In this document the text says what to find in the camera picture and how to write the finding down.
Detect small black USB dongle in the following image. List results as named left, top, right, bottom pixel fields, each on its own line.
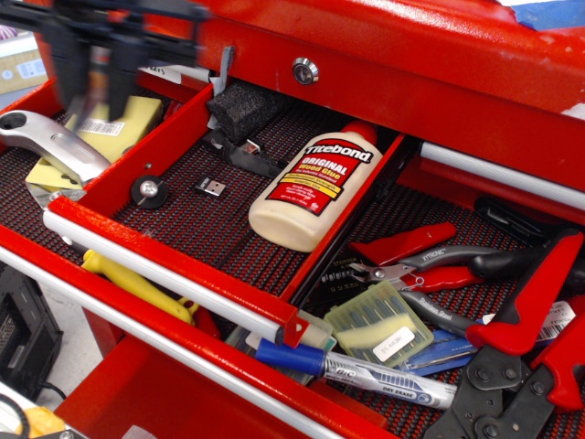
left=194, top=177, right=227, bottom=197

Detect Titebond wood glue bottle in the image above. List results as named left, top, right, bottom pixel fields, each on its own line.
left=249, top=120, right=382, bottom=252

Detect grey Xytronic pliers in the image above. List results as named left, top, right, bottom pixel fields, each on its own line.
left=398, top=245, right=499, bottom=338

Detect black clip tool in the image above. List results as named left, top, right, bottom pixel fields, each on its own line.
left=473, top=197, right=551, bottom=245

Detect blue blade package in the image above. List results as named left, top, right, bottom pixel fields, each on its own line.
left=396, top=330, right=476, bottom=376

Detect clear drill bit case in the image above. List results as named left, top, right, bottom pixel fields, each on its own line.
left=324, top=281, right=434, bottom=368

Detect black electronic box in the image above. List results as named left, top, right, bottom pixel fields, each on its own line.
left=1, top=263, right=63, bottom=400

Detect yellow handled tool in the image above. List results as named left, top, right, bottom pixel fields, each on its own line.
left=81, top=250, right=195, bottom=325

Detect black folded tape piece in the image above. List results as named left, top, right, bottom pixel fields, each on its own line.
left=201, top=129, right=282, bottom=179

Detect white Markers label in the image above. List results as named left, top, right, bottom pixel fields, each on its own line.
left=140, top=66, right=182, bottom=84

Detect red tool chest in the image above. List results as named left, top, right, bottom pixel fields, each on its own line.
left=1, top=1, right=584, bottom=438

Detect red middle drawer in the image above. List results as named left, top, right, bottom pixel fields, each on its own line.
left=44, top=87, right=386, bottom=344

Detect yellow sponge block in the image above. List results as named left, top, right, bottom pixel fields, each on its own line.
left=26, top=96, right=163, bottom=191

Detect red handled flush cutters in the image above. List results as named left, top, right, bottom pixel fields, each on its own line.
left=349, top=222, right=456, bottom=290

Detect blue BIC dry erase marker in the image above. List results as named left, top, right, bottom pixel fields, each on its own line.
left=255, top=338, right=457, bottom=410

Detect red black crimping tool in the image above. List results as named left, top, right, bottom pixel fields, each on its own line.
left=424, top=229, right=584, bottom=438

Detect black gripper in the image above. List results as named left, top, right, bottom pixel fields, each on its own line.
left=1, top=1, right=210, bottom=128

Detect black knob with screw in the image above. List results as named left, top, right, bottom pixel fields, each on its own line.
left=131, top=175, right=168, bottom=209

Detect black foam block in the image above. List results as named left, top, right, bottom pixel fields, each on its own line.
left=207, top=81, right=289, bottom=143

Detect round silver drawer lock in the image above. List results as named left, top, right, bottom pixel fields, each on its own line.
left=292, top=57, right=319, bottom=86

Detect orange grey handled scissors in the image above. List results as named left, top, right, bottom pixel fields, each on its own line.
left=88, top=46, right=110, bottom=110

